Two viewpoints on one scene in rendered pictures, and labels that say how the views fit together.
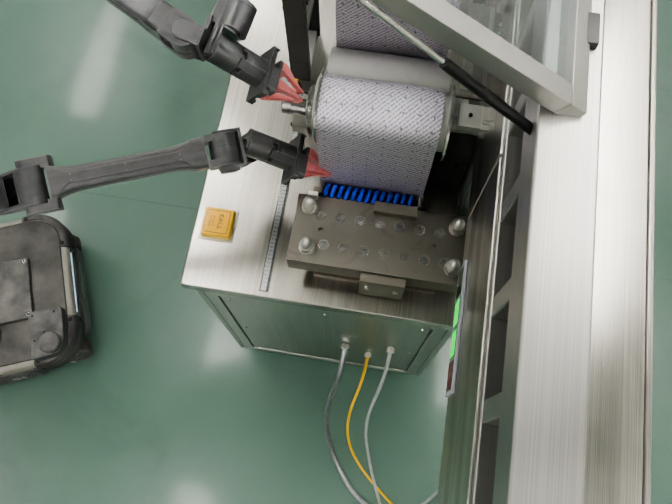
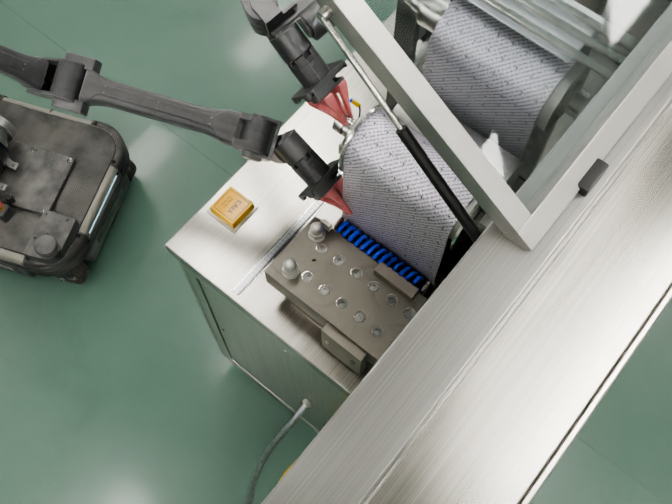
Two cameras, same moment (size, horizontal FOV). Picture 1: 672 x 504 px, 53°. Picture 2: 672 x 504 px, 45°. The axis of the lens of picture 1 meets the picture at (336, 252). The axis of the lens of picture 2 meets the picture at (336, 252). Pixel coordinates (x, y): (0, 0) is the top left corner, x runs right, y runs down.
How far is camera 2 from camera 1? 32 cm
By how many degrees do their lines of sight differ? 11
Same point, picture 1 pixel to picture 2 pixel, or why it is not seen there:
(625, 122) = (626, 298)
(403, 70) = not seen: hidden behind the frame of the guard
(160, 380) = (130, 343)
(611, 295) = (500, 456)
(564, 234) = (436, 349)
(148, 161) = (179, 110)
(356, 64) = not seen: hidden behind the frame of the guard
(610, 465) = not seen: outside the picture
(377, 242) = (360, 302)
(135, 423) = (84, 370)
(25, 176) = (66, 69)
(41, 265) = (83, 172)
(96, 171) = (129, 96)
